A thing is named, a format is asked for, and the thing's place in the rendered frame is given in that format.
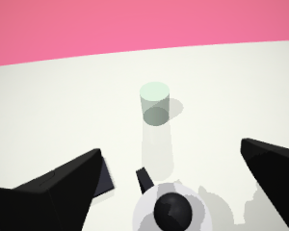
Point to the glass french press with black handle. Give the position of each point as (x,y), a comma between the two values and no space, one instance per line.
(169,207)

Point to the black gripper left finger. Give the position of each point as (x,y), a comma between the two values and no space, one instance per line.
(59,200)

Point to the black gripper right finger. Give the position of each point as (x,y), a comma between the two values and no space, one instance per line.
(269,165)

